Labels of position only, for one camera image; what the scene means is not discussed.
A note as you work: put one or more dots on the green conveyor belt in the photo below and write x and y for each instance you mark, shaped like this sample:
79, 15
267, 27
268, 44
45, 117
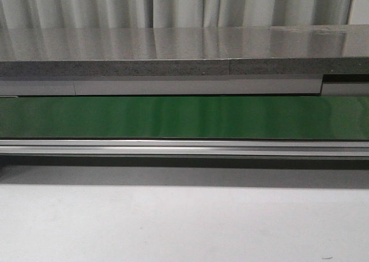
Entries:
248, 117

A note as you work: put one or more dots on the aluminium conveyor frame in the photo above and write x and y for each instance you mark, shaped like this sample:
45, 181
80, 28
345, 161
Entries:
187, 148

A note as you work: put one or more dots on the grey speckled stone counter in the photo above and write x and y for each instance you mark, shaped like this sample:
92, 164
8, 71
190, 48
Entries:
279, 60

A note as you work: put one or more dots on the white pleated curtain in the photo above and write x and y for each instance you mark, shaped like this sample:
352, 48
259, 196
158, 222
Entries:
179, 13

